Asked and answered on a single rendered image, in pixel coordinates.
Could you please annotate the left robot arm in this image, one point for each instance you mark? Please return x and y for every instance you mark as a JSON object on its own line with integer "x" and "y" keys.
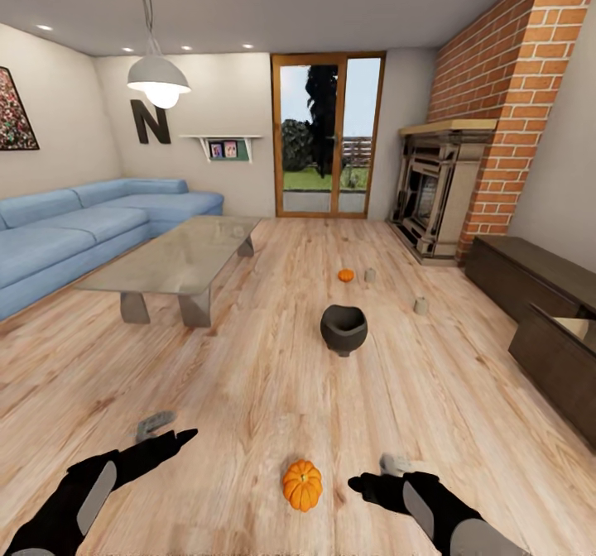
{"x": 64, "y": 521}

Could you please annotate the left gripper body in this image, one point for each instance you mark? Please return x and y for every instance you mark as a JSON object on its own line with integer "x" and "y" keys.
{"x": 154, "y": 451}

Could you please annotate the cauldron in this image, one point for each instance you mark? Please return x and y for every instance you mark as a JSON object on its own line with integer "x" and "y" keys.
{"x": 344, "y": 328}

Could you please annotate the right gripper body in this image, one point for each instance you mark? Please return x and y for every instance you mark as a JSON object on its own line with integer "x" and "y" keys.
{"x": 377, "y": 489}

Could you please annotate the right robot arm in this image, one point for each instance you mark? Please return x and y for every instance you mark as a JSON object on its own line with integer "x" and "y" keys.
{"x": 453, "y": 528}

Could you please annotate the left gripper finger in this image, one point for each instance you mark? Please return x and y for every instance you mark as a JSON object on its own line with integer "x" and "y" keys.
{"x": 184, "y": 436}

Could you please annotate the pumpkin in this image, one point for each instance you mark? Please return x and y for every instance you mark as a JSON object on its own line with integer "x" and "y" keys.
{"x": 302, "y": 485}
{"x": 346, "y": 275}

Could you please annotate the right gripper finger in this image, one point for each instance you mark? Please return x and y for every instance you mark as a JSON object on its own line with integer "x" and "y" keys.
{"x": 355, "y": 483}

